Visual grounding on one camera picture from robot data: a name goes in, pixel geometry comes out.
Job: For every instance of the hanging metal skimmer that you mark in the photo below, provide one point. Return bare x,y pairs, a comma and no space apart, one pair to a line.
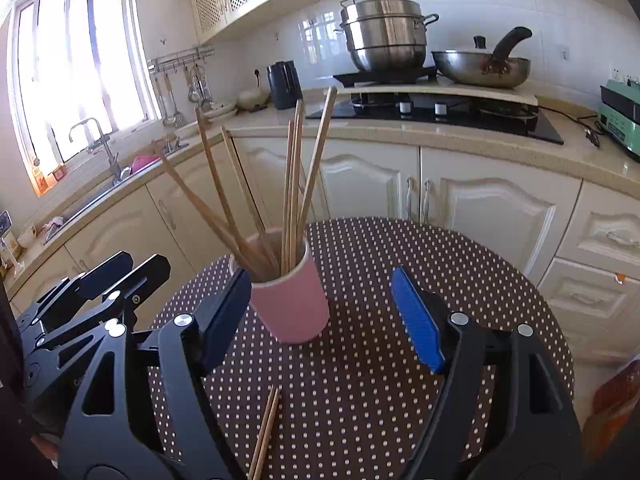
204,97

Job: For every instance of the white lidded bowl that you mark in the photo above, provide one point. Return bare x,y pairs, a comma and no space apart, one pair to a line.
252,101

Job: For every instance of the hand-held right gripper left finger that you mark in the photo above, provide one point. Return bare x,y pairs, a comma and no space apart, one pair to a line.
227,320

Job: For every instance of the green countertop appliance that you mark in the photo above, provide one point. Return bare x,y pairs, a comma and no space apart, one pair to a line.
622,120

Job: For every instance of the cream kitchen base cabinets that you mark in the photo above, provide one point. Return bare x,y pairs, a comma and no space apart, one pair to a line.
475,210

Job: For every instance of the red plastic basin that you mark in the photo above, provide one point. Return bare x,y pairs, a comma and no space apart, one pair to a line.
145,164

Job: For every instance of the metal sink faucet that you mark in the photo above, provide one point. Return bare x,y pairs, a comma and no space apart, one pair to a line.
112,160

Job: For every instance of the stainless steel steamer pot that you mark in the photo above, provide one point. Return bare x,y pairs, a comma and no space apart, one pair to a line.
385,35

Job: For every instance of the wooden chopstick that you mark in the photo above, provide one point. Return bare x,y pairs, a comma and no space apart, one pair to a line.
268,435
217,180
209,210
287,195
316,160
296,180
261,435
248,195

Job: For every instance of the black glass gas stove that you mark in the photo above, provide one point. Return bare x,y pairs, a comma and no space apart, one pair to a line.
500,120

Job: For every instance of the pink cylindrical utensil cup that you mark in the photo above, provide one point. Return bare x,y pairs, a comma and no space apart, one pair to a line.
295,310

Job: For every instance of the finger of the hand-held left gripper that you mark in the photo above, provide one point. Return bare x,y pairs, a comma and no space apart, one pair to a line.
145,280
105,272

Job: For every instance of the orange printed bag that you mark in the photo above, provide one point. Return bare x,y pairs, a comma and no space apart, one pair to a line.
612,410

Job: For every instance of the long wooden board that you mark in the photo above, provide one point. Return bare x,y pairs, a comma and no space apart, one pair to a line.
500,94

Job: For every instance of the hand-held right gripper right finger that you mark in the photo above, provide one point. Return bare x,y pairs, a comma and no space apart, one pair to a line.
417,320

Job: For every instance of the metal wall rack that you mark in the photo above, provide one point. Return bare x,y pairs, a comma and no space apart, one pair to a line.
180,60

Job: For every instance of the stack of white plates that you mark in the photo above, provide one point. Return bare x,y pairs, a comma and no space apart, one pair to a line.
220,111

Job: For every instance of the small sill jar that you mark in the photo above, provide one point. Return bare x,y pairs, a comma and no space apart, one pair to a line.
58,171

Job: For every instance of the black electric kettle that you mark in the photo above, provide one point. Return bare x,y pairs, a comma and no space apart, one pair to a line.
284,87

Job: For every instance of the hanging metal spoon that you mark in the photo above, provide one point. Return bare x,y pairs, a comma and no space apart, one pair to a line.
193,94

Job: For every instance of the orange jar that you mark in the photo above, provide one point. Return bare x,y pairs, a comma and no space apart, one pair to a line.
39,177

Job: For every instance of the steel kitchen sink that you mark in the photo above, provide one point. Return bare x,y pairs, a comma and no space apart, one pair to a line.
95,200

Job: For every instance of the beige kitchen countertop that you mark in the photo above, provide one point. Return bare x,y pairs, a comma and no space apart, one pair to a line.
400,145

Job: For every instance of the small white cup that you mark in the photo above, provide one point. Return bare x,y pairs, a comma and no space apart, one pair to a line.
26,236

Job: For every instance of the white rag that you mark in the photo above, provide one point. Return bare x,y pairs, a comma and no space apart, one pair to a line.
55,222

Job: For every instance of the kitchen window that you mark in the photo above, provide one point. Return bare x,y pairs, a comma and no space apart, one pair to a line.
65,60

